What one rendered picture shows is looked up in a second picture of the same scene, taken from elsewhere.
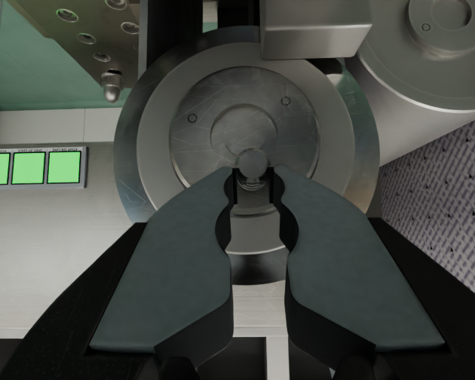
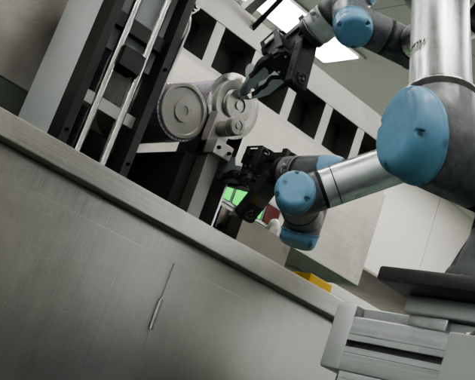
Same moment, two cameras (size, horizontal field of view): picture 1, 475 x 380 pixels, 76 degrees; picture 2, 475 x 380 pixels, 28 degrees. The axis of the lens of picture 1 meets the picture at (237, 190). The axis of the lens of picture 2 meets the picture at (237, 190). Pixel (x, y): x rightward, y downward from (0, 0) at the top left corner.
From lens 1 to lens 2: 2.00 m
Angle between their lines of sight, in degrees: 43
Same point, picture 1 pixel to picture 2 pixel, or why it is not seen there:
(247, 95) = (236, 113)
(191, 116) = (246, 114)
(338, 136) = (220, 96)
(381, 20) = (195, 118)
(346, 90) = (210, 105)
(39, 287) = (255, 129)
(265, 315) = not seen: hidden behind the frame
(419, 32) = (192, 110)
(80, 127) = not seen: outside the picture
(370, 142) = (212, 91)
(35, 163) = (237, 198)
